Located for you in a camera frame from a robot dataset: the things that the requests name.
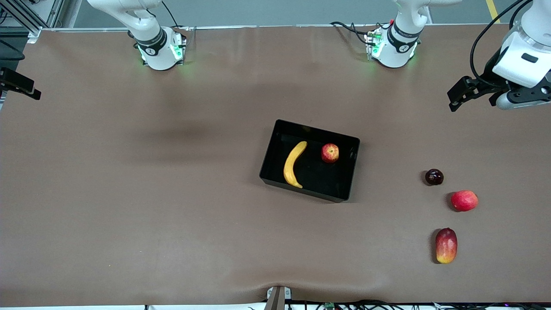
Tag small red yellow apple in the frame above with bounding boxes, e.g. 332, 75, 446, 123
321, 143, 340, 164

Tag black plastic box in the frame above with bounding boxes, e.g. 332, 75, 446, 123
259, 119, 361, 202

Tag yellow banana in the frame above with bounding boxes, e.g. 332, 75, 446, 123
283, 141, 308, 189

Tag yellow floor tape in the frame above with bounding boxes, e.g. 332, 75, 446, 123
486, 0, 501, 24

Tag red peach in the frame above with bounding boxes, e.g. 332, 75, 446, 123
451, 190, 479, 212

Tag red yellow mango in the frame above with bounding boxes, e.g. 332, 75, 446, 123
435, 228, 458, 264

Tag brown table mat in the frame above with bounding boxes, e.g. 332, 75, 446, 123
0, 24, 551, 307

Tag aluminium frame profile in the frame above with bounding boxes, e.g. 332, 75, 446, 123
0, 0, 65, 38

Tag black left arm base cables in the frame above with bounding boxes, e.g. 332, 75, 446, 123
330, 21, 376, 47

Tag black right arm base cable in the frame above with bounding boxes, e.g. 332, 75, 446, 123
161, 0, 190, 31

